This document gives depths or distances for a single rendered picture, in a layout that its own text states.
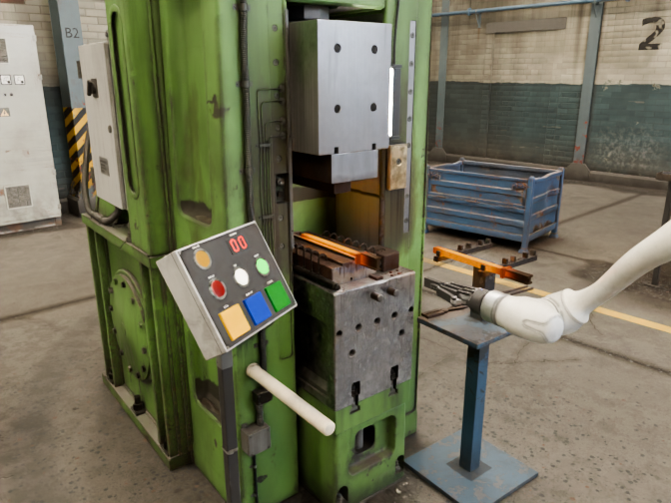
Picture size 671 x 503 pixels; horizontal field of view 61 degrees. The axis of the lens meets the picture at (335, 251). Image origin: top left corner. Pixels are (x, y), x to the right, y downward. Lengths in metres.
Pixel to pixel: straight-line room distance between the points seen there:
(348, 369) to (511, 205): 3.80
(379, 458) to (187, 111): 1.51
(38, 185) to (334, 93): 5.42
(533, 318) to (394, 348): 0.79
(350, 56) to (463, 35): 9.09
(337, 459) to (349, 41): 1.45
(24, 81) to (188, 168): 4.82
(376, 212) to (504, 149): 8.30
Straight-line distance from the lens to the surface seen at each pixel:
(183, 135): 2.16
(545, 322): 1.52
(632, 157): 9.54
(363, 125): 1.93
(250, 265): 1.60
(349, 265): 1.99
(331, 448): 2.23
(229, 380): 1.74
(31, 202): 6.96
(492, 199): 5.71
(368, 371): 2.13
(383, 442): 2.45
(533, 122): 10.18
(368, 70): 1.93
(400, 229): 2.32
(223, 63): 1.80
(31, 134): 6.91
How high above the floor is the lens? 1.61
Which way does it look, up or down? 17 degrees down
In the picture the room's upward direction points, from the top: straight up
